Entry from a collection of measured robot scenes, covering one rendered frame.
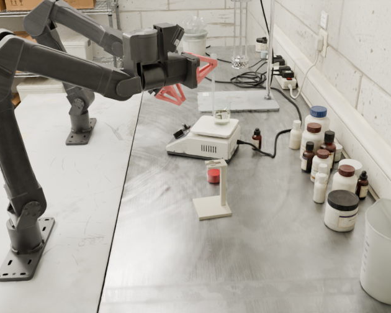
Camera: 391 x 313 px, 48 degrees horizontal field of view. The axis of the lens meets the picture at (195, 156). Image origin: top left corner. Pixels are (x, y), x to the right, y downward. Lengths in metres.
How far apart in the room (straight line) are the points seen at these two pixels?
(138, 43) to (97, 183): 0.45
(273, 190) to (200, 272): 0.35
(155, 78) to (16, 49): 0.29
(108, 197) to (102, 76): 0.38
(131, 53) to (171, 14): 2.75
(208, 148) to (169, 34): 0.43
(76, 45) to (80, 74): 2.59
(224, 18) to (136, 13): 0.70
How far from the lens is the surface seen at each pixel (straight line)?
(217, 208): 1.07
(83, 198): 1.17
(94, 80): 0.90
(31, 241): 1.00
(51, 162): 1.37
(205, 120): 1.34
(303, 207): 1.11
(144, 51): 0.94
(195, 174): 1.22
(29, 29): 1.43
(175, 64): 0.97
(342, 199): 1.03
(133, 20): 3.70
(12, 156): 0.91
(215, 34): 3.72
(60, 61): 0.87
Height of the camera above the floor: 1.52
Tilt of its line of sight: 28 degrees down
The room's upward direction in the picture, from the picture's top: 1 degrees counter-clockwise
